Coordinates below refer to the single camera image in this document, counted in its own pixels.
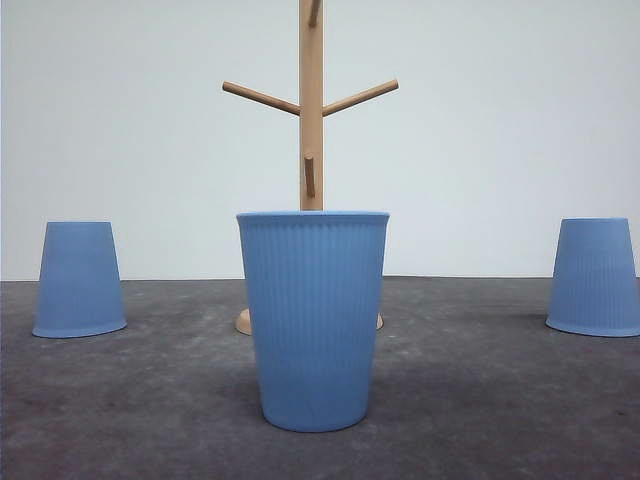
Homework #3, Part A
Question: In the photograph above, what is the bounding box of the blue ribbed cup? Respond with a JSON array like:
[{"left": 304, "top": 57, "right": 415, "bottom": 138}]
[
  {"left": 545, "top": 217, "right": 640, "bottom": 337},
  {"left": 32, "top": 221, "right": 127, "bottom": 338},
  {"left": 236, "top": 210, "right": 390, "bottom": 433}
]

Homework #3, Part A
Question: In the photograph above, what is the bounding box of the wooden mug tree stand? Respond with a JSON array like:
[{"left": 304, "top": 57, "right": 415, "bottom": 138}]
[{"left": 222, "top": 0, "right": 399, "bottom": 336}]

